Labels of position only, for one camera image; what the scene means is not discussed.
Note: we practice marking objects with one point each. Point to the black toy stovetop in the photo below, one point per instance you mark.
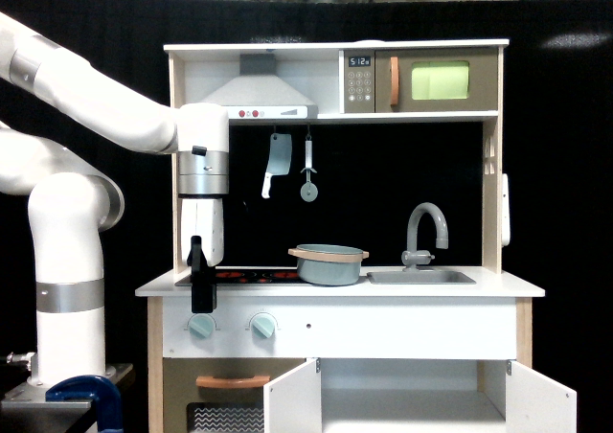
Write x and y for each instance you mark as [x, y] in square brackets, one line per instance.
[258, 276]

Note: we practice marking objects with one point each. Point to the grey toy sink basin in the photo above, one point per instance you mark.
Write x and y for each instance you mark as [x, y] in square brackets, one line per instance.
[420, 277]

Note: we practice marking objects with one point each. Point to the grey-blue pot with wooden rim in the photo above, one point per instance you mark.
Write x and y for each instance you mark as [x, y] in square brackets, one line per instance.
[328, 264]

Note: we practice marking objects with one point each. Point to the toy oven door orange handle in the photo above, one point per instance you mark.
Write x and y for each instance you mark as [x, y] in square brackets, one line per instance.
[180, 389]

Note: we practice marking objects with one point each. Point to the white cabinet door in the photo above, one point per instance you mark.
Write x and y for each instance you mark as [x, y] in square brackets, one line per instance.
[537, 403]
[292, 401]

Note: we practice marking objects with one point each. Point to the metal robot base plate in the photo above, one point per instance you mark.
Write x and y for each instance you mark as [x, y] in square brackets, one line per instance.
[31, 393]

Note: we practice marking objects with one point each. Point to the grey toy range hood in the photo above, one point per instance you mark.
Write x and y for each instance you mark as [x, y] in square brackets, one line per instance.
[257, 93]

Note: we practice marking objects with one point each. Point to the toy cleaver knife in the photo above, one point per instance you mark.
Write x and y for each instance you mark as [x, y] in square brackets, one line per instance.
[279, 160]

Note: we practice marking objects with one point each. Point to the left white cabinet door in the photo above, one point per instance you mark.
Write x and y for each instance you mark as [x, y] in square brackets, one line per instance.
[292, 401]

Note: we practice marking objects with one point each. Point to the blue c-clamp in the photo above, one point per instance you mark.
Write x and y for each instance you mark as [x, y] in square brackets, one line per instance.
[104, 394]

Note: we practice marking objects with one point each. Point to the white side hook panel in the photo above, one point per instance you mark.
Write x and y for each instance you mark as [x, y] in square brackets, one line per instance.
[506, 221]

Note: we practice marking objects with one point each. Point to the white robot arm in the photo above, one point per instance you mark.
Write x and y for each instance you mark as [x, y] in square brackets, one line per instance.
[70, 202]

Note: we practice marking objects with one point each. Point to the white wooden toy kitchen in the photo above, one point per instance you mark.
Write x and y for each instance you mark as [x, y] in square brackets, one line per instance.
[393, 358]

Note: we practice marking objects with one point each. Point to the toy microwave with orange handle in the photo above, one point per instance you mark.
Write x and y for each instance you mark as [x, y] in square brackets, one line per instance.
[420, 80]

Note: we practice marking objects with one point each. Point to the right teal stove knob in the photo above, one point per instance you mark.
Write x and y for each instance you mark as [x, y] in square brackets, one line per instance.
[263, 325]

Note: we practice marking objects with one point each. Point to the right white cabinet door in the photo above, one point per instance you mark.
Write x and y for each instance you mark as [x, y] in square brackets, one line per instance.
[537, 403]

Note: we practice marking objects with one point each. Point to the left teal stove knob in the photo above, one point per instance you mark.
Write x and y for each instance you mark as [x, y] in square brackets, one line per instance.
[202, 326]

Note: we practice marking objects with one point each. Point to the teal stove knob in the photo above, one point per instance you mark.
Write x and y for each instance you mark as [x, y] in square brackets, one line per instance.
[202, 326]
[263, 325]

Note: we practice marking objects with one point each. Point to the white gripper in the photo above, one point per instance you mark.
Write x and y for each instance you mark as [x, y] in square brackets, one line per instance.
[202, 248]

